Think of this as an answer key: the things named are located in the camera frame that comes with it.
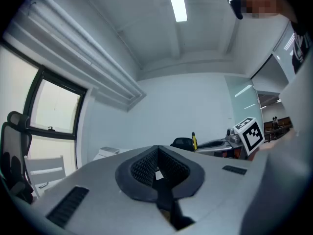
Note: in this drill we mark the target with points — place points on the long ceiling light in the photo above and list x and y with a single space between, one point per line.
177 1

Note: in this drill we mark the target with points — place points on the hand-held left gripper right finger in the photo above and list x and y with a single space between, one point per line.
193 180

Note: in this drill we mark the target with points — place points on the black-framed window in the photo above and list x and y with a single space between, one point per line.
34 99

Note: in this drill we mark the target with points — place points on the wooden desks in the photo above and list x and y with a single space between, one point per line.
281 128

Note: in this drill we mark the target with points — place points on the frosted glass partition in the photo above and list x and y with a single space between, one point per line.
244 101

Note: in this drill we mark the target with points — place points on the person's black printed t-shirt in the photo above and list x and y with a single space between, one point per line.
302 48

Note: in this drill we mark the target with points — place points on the wide black mesh office chair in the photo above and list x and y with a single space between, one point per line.
182 143

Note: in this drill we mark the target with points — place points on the black head-mounted camera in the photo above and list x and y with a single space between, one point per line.
236 1

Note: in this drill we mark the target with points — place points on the white step stool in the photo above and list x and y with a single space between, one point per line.
45 171

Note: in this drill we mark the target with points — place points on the utility knife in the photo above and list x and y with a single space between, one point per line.
194 141

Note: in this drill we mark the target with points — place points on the black mesh office chair with headrest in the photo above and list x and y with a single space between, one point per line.
14 155

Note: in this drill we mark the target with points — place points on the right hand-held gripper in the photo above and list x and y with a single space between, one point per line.
252 137

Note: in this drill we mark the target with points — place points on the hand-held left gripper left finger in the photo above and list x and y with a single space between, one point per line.
127 177

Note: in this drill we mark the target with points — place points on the person's right forearm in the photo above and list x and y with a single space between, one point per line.
271 144

